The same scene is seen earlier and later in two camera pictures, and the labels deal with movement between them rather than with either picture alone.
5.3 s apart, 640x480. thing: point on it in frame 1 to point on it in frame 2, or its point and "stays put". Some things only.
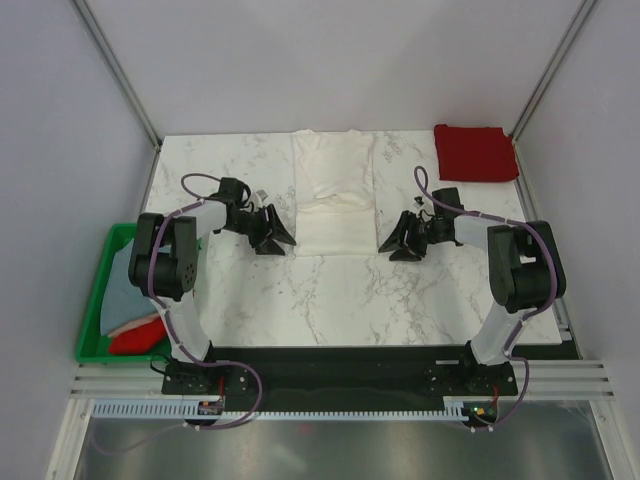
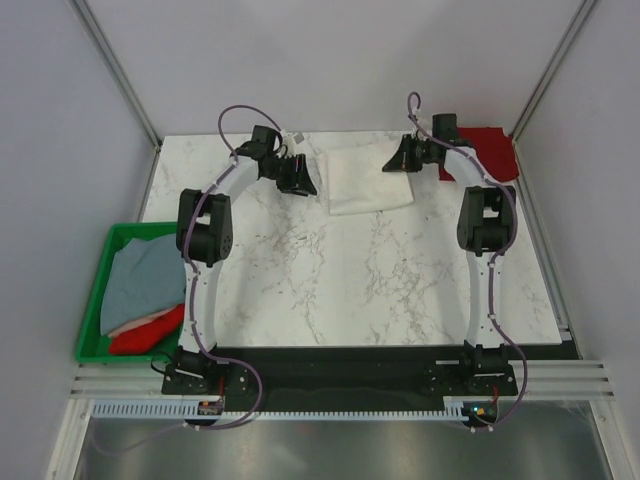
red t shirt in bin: (139, 339) stays put
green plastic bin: (94, 347) stays put
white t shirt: (335, 207) to (357, 181)
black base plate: (336, 377) stays put
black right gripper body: (431, 233) to (420, 154)
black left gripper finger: (269, 247) to (297, 190)
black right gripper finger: (397, 240) to (401, 161)
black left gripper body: (253, 226) to (283, 172)
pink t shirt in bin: (134, 323) stays put
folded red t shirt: (475, 154) stays put
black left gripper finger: (277, 230) to (304, 183)
